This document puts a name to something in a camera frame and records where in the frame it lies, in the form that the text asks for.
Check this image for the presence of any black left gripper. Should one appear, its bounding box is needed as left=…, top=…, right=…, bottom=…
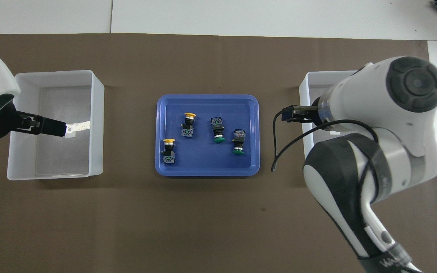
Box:
left=0, top=101, right=67, bottom=141

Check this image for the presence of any blue plastic tray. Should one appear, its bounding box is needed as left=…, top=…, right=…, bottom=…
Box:
left=155, top=94, right=261, bottom=177

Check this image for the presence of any green push button switch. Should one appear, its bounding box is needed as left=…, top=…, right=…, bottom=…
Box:
left=211, top=117, right=225, bottom=145
left=232, top=129, right=246, bottom=155

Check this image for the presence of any white translucent plastic box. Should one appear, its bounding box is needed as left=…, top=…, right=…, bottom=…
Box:
left=299, top=71, right=360, bottom=149
left=7, top=70, right=105, bottom=181

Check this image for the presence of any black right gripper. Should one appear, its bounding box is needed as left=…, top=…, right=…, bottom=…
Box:
left=281, top=91, right=335, bottom=128

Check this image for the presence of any yellow push button switch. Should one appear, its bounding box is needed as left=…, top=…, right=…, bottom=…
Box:
left=161, top=139, right=176, bottom=165
left=181, top=112, right=197, bottom=138

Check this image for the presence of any brown paper table mat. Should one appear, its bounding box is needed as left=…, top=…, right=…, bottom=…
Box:
left=0, top=33, right=437, bottom=273

